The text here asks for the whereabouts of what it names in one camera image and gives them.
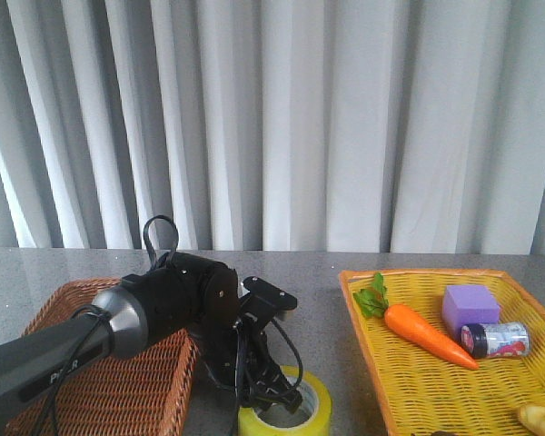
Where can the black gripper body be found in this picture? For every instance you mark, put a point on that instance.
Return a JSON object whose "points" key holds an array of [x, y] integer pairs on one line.
{"points": [[185, 291]]}

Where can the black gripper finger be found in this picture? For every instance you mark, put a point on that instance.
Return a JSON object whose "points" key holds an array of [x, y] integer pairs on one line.
{"points": [[255, 400], [285, 391]]}

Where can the toy bread loaf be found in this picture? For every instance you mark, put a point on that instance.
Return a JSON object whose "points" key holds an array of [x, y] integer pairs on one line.
{"points": [[532, 417]]}

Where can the brown wicker basket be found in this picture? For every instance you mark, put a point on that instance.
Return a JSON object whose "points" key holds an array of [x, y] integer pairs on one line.
{"points": [[146, 395]]}

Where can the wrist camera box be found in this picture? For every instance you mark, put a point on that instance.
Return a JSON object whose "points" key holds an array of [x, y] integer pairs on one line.
{"points": [[265, 301]]}

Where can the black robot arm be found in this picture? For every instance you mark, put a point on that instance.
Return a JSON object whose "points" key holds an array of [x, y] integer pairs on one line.
{"points": [[35, 366]]}

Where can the small labelled jar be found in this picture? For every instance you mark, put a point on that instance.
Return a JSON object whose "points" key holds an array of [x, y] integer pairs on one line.
{"points": [[496, 340]]}

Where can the purple foam cube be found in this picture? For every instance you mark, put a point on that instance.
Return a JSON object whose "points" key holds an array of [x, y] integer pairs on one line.
{"points": [[468, 303]]}

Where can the grey pleated curtain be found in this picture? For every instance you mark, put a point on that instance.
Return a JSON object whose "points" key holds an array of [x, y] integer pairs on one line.
{"points": [[339, 126]]}

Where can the yellow tape roll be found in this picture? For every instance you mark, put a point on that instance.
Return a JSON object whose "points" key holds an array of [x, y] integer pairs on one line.
{"points": [[311, 418]]}

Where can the orange toy carrot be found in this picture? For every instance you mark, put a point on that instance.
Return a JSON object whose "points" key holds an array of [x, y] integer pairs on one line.
{"points": [[408, 324]]}

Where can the yellow wicker basket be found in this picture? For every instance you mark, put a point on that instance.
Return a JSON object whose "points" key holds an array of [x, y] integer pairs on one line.
{"points": [[419, 393]]}

